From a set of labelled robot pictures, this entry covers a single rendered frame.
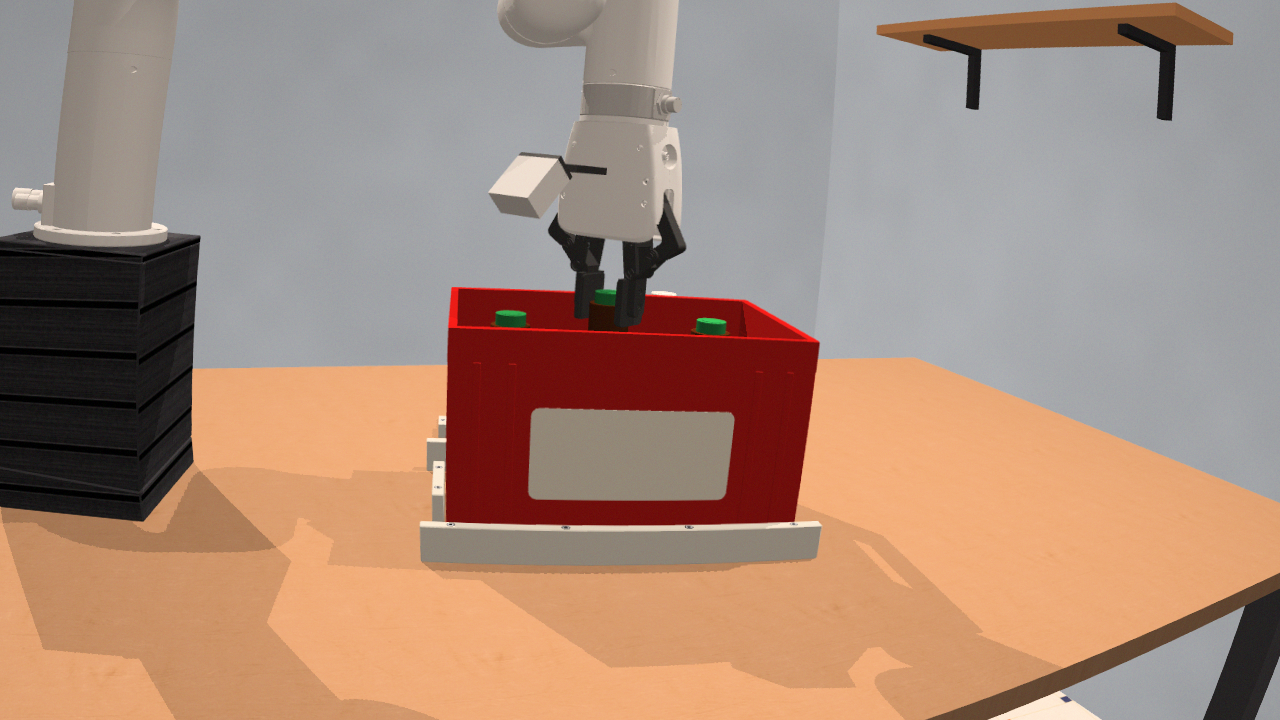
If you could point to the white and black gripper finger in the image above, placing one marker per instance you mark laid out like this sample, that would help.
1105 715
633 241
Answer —
588 276
640 264

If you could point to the green bottle with pale label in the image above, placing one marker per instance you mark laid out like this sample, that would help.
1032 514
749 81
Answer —
601 312

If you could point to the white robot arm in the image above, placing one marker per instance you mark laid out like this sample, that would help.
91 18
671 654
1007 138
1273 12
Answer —
116 81

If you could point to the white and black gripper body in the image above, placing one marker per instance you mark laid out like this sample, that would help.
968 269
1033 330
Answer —
627 202

